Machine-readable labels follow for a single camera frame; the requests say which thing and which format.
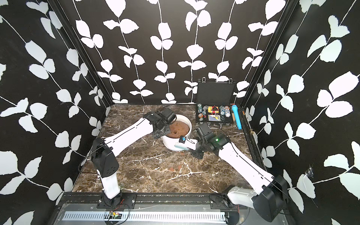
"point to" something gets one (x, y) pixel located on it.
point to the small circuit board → (112, 215)
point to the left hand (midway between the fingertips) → (166, 130)
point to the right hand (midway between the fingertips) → (189, 145)
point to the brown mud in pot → (177, 128)
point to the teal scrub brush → (181, 147)
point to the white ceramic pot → (169, 142)
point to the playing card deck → (213, 117)
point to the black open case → (213, 103)
